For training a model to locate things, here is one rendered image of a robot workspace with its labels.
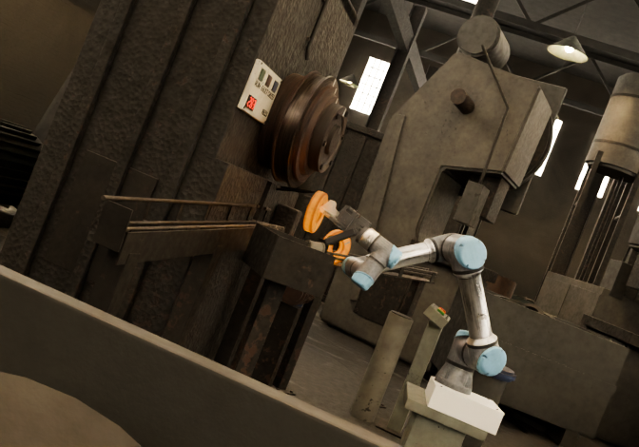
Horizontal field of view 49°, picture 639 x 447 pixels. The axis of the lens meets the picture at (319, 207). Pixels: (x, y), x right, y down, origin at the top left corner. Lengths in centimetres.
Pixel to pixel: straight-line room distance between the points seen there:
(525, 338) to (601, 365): 52
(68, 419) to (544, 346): 458
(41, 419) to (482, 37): 554
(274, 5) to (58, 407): 228
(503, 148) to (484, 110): 33
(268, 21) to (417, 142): 321
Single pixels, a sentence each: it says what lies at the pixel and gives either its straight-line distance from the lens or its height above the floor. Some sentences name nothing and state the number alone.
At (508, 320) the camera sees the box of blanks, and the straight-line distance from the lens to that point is 472.
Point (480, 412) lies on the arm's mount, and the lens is 281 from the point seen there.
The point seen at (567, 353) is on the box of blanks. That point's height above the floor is 57.
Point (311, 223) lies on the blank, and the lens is 254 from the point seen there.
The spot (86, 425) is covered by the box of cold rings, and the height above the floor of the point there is 73.
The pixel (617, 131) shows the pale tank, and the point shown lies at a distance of 1150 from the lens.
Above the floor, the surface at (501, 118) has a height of 196.
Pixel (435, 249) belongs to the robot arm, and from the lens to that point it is 273.
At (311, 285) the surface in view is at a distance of 222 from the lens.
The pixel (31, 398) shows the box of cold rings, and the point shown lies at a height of 74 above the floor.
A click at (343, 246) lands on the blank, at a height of 72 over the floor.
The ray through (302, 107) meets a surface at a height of 117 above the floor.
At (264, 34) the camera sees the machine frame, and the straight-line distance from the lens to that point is 250.
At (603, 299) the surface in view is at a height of 101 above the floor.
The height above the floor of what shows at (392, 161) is 139.
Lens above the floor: 84
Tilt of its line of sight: level
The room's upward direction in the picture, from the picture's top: 22 degrees clockwise
